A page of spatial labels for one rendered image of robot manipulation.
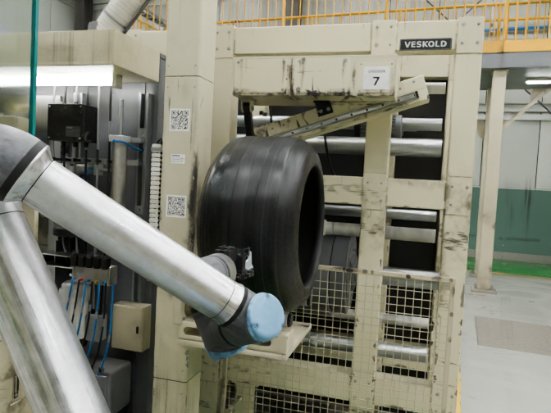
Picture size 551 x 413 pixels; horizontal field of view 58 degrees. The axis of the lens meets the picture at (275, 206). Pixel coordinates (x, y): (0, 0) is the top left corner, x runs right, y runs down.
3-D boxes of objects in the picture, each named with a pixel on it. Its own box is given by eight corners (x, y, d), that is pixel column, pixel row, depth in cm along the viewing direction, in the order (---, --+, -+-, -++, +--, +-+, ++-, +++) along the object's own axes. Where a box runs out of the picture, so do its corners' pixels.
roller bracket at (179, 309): (171, 324, 157) (173, 294, 157) (220, 298, 195) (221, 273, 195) (181, 326, 156) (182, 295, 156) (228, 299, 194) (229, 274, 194)
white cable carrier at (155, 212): (146, 280, 173) (152, 143, 171) (153, 278, 178) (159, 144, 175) (157, 282, 172) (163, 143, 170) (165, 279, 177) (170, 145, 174)
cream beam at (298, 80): (230, 95, 188) (233, 56, 187) (252, 106, 212) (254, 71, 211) (395, 96, 171) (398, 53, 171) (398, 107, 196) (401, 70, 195)
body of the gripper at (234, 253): (252, 247, 132) (235, 251, 120) (250, 279, 132) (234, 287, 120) (225, 244, 134) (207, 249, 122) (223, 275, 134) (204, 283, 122)
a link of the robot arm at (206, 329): (229, 360, 100) (207, 303, 102) (202, 365, 109) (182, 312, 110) (264, 341, 107) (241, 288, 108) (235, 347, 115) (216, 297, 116)
